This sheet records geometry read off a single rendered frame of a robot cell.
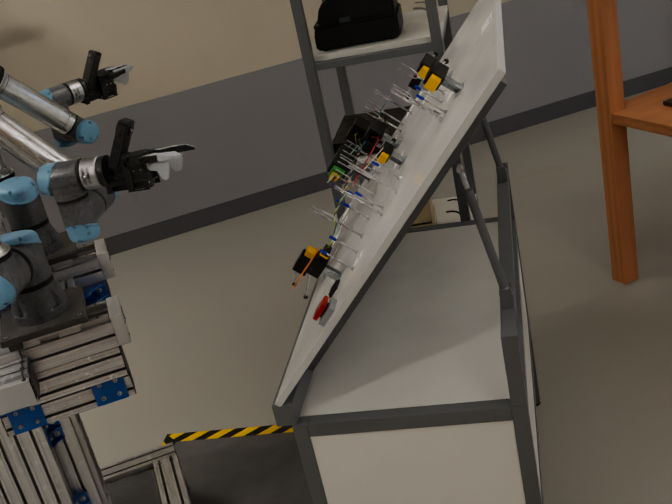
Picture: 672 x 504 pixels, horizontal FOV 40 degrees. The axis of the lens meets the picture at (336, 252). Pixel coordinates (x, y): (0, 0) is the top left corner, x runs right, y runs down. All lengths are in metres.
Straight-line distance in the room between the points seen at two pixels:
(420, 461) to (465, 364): 0.29
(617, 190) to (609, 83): 0.49
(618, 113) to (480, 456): 2.13
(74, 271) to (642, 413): 2.09
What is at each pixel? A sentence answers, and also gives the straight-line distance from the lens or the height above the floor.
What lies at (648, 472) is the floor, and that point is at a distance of 3.40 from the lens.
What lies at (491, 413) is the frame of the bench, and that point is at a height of 0.79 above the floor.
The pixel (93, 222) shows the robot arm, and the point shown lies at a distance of 2.25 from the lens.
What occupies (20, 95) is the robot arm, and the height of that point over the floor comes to 1.64.
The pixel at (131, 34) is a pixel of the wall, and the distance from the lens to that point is 5.90.
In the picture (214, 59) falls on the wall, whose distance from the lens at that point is 5.99.
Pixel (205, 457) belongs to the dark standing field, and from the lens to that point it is 3.88.
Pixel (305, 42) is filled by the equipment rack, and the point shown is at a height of 1.52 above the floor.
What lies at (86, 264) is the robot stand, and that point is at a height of 1.10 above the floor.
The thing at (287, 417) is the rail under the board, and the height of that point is 0.83.
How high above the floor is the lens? 2.14
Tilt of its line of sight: 24 degrees down
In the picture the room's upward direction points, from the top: 13 degrees counter-clockwise
